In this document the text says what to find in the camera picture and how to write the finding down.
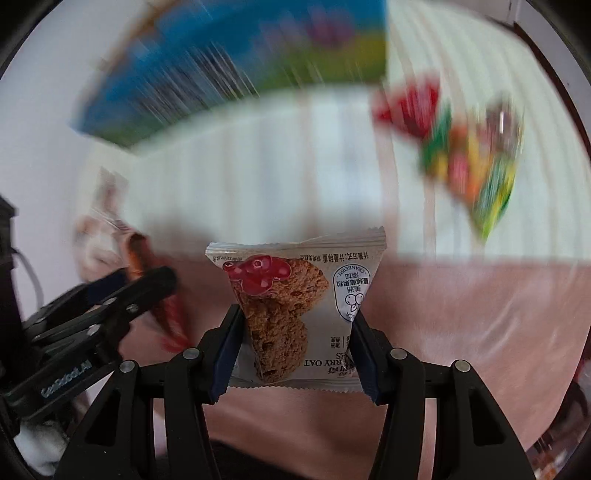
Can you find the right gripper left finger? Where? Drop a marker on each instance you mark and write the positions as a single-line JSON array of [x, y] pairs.
[[115, 438]]

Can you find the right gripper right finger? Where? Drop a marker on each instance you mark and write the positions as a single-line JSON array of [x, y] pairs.
[[474, 438]]

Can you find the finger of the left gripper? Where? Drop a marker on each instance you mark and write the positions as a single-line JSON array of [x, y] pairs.
[[75, 302], [115, 313]]

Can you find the oat cookie packet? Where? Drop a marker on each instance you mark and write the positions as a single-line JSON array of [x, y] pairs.
[[300, 300]]

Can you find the red snack packet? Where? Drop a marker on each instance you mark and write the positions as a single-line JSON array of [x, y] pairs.
[[167, 308]]

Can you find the striped white pink quilt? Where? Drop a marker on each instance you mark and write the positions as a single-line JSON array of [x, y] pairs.
[[301, 164]]

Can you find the cardboard snack box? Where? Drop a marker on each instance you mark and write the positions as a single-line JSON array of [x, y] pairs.
[[192, 56]]

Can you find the green candy ball packet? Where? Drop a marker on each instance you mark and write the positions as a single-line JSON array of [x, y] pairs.
[[476, 157]]

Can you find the small red triangular packet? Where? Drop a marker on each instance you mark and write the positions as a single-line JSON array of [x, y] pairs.
[[412, 108]]

